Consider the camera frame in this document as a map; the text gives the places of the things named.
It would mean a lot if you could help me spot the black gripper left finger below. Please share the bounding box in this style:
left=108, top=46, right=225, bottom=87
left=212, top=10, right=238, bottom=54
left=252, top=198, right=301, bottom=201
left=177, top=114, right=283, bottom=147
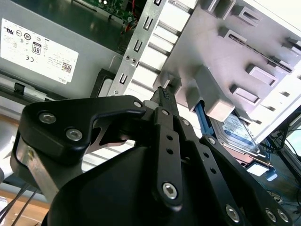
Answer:
left=10, top=87, right=185, bottom=208

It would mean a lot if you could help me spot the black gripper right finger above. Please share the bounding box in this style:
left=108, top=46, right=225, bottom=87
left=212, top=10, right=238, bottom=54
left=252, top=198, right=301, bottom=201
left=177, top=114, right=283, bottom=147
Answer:
left=161, top=87, right=294, bottom=226

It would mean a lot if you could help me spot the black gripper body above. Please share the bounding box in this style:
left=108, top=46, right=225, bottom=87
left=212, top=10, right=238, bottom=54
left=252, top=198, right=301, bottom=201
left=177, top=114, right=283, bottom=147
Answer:
left=47, top=144, right=223, bottom=226

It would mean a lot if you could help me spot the hard disk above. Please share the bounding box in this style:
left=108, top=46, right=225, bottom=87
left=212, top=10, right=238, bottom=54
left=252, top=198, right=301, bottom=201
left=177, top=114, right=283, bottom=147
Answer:
left=192, top=98, right=278, bottom=182

